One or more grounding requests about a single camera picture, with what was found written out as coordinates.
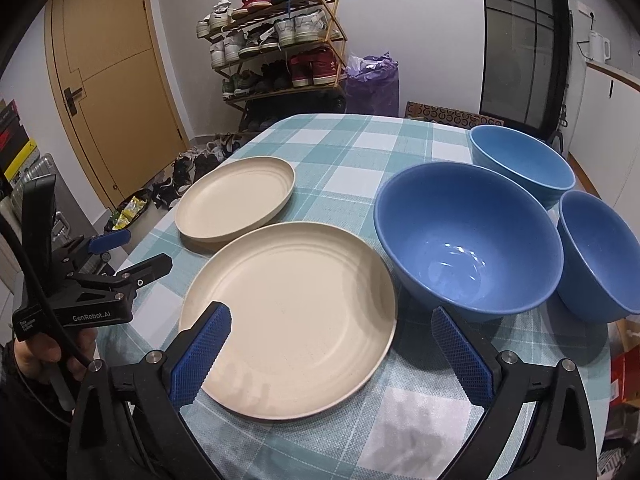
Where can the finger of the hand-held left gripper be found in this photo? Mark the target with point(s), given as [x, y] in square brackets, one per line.
[145, 270]
[110, 241]

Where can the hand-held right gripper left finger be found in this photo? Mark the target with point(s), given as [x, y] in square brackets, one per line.
[200, 355]

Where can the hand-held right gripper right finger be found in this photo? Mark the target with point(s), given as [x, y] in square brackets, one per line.
[462, 355]

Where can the large dark blue bowl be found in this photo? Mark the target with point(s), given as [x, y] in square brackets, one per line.
[450, 220]

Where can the small dark blue bowl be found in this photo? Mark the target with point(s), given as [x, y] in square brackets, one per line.
[600, 260]

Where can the light blue bowl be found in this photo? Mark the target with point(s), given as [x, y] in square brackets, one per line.
[525, 160]

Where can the person's left forearm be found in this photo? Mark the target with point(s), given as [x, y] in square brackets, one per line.
[25, 425]

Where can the person's left hand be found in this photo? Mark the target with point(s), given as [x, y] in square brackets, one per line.
[37, 352]

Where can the white ribbed suitcase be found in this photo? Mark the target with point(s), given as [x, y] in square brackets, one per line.
[7, 240]

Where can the yellow snack packets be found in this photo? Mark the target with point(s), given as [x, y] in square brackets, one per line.
[130, 210]

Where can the silver suitcase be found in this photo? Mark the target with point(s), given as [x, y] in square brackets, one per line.
[35, 165]

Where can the stack of shoe boxes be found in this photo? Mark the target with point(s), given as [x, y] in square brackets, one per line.
[12, 145]

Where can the pile of dark shoes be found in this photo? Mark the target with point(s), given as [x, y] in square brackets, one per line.
[185, 175]

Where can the wooden door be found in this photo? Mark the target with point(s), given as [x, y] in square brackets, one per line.
[115, 110]

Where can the red cardboard box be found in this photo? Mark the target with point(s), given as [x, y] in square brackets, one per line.
[625, 370]

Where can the teal checked tablecloth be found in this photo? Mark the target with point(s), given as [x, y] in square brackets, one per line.
[350, 160]

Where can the patterned brown cardboard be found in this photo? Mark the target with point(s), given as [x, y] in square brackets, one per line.
[450, 114]

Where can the white base cabinets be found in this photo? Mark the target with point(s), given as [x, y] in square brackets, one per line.
[610, 125]

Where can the purple plastic bag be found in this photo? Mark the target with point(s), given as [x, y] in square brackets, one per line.
[372, 90]

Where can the wooden shoe rack with shoes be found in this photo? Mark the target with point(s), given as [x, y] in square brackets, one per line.
[305, 25]

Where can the black framed glass door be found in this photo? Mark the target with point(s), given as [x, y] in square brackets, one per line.
[515, 60]

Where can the white electric kettle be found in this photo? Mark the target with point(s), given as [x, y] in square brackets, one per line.
[597, 47]

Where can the white wall socket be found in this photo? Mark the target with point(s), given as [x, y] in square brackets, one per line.
[585, 9]

